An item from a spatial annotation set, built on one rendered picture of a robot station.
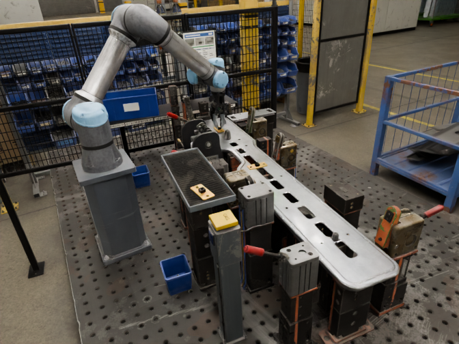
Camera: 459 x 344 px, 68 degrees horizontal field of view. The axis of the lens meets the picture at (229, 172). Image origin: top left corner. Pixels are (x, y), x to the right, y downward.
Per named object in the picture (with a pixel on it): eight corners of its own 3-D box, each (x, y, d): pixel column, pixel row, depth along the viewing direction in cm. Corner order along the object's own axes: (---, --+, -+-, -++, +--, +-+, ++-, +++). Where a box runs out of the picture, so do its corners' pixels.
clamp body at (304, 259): (317, 346, 105) (328, 257, 88) (285, 360, 101) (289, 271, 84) (300, 321, 113) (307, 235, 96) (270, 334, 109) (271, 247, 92)
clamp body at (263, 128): (271, 176, 199) (272, 119, 182) (253, 181, 195) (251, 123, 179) (264, 170, 206) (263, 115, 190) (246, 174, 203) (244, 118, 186)
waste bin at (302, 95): (335, 111, 496) (340, 59, 461) (307, 119, 475) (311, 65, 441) (311, 103, 535) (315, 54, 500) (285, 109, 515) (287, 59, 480)
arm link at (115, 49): (64, 127, 126) (134, -4, 125) (54, 118, 136) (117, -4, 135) (94, 140, 134) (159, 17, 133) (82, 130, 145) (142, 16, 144)
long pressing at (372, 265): (413, 269, 92) (414, 265, 92) (345, 297, 85) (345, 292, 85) (226, 117, 206) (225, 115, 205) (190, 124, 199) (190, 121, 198)
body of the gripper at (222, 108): (215, 117, 173) (214, 93, 167) (210, 112, 180) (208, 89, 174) (229, 115, 175) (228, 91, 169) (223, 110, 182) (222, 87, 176)
